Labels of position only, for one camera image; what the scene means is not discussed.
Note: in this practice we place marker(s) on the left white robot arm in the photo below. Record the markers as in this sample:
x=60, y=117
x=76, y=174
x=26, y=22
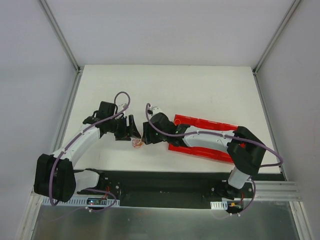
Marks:
x=55, y=176

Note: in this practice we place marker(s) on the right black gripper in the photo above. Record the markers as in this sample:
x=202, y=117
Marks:
x=146, y=133

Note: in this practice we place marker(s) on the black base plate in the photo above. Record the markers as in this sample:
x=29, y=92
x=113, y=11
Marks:
x=156, y=189

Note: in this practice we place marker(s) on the white cable duct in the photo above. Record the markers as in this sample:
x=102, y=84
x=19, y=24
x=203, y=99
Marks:
x=92, y=202
x=219, y=205

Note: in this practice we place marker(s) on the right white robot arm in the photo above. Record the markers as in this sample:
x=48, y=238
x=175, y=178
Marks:
x=244, y=149

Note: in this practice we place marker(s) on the left aluminium frame post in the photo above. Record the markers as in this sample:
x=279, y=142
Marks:
x=59, y=35

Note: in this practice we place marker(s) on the aluminium rail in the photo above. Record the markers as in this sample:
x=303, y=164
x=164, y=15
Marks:
x=283, y=191

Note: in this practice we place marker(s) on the left white cable duct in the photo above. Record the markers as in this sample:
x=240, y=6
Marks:
x=92, y=202

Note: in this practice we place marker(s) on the right white cable duct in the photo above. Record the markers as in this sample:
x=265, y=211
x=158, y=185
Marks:
x=219, y=205

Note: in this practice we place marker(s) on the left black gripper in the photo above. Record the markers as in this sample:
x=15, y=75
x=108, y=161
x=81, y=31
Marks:
x=126, y=127

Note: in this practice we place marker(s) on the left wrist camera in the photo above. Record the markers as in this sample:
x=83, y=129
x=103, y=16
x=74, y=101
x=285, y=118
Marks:
x=122, y=107

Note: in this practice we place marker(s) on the red three-compartment bin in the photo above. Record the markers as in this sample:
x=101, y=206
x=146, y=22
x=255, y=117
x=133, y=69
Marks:
x=212, y=154

